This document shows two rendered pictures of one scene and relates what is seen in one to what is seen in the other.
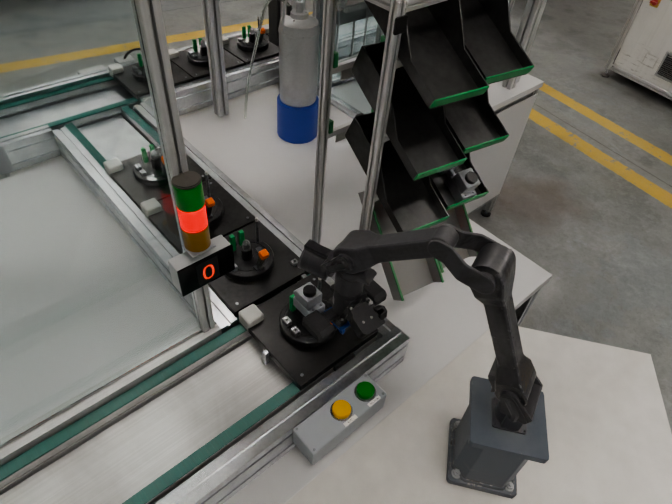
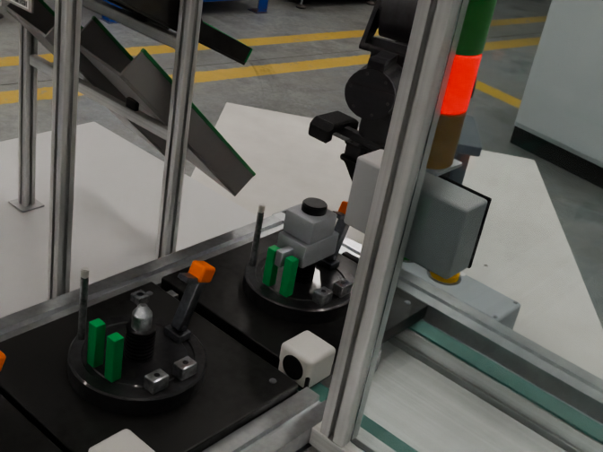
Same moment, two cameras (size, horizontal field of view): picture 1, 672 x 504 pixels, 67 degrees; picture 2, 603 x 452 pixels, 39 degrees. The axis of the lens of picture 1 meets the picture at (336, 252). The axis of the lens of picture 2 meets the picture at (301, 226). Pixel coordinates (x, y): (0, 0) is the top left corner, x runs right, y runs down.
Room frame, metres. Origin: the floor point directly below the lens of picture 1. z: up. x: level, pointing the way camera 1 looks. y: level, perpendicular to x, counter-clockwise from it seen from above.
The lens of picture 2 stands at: (0.88, 0.94, 1.54)
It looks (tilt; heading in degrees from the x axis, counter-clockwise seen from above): 28 degrees down; 261
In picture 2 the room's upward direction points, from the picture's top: 11 degrees clockwise
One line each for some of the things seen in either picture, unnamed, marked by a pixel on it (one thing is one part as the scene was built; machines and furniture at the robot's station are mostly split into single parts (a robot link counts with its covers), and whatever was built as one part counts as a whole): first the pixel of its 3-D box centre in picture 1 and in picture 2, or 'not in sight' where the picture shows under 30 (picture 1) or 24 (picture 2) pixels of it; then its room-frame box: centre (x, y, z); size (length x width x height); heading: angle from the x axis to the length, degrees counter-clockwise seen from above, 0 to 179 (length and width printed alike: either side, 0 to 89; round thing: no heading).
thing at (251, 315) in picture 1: (251, 317); (306, 360); (0.73, 0.19, 0.97); 0.05 x 0.05 x 0.04; 45
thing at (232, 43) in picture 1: (252, 35); not in sight; (2.22, 0.46, 1.01); 0.24 x 0.24 x 0.13; 45
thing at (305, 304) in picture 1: (306, 296); (304, 230); (0.74, 0.06, 1.06); 0.08 x 0.04 x 0.07; 46
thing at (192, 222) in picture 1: (192, 214); not in sight; (0.68, 0.27, 1.33); 0.05 x 0.05 x 0.05
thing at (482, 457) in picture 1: (493, 438); not in sight; (0.49, -0.37, 0.96); 0.15 x 0.15 x 0.20; 82
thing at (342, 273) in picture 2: (308, 320); (300, 283); (0.73, 0.05, 0.98); 0.14 x 0.14 x 0.02
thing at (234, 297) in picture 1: (246, 250); (139, 336); (0.91, 0.23, 1.01); 0.24 x 0.24 x 0.13; 45
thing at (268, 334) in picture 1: (308, 325); (297, 297); (0.73, 0.05, 0.96); 0.24 x 0.24 x 0.02; 45
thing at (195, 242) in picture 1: (196, 234); not in sight; (0.68, 0.27, 1.28); 0.05 x 0.05 x 0.05
